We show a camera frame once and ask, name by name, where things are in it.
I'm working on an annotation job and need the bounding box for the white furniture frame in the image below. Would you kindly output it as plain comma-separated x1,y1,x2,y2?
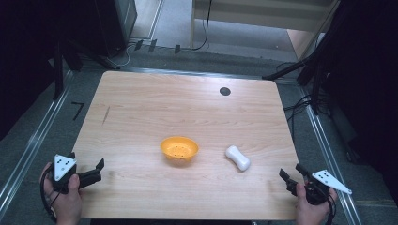
189,0,342,61

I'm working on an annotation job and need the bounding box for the dark curtain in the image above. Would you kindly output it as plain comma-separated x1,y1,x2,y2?
318,0,398,207
0,0,98,141

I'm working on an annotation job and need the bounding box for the metal floor rail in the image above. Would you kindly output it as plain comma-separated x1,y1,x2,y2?
123,67,267,81
298,85,364,225
0,70,75,217

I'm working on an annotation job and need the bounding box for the person's left hand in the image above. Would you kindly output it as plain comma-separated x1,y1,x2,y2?
39,162,84,225

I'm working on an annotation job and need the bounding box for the black hanging cable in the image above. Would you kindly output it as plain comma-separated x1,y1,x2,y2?
190,0,214,53

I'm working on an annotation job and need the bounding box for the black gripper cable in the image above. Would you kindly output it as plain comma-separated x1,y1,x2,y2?
38,168,62,223
323,192,338,225

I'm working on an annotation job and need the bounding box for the dark cabinet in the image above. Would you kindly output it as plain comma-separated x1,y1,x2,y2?
90,0,139,59

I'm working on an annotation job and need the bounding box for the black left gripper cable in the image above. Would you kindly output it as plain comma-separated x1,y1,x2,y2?
38,168,62,223

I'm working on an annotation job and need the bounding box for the white cable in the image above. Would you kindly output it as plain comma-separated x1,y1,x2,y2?
114,42,137,69

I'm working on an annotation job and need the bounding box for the white bone-shaped soap bar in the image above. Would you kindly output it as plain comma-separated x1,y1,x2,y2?
224,144,252,173

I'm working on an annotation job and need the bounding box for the black metal stand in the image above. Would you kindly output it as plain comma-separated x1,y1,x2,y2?
262,46,334,116
51,37,121,101

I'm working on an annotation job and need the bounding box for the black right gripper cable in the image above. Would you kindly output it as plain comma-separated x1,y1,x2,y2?
323,192,338,225

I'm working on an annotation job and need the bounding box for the bundle of black floor cables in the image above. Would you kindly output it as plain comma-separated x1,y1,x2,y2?
282,93,332,134

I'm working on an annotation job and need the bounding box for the orange perforated bowl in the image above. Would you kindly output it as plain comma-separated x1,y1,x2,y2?
160,135,200,163

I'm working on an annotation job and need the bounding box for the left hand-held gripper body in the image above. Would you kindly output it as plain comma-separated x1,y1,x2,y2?
51,152,81,195

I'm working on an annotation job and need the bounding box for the black floor tape mark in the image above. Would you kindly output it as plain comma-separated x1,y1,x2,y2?
70,101,85,122

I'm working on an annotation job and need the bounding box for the person's right hand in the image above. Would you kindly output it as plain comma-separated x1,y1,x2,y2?
295,182,339,225

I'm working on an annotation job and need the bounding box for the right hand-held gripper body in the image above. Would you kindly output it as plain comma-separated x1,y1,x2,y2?
303,169,353,206

